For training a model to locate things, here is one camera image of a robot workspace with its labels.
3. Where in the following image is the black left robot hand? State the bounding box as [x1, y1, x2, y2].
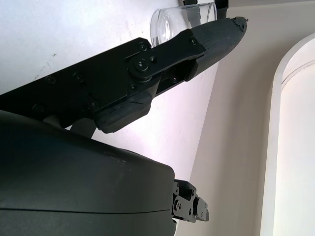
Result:
[183, 0, 230, 20]

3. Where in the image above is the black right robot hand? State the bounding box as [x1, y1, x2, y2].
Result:
[0, 16, 249, 236]

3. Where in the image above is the clear glass cup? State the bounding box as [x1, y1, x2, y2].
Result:
[150, 1, 218, 47]

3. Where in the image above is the white curved panel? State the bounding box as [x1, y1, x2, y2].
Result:
[269, 31, 315, 236]

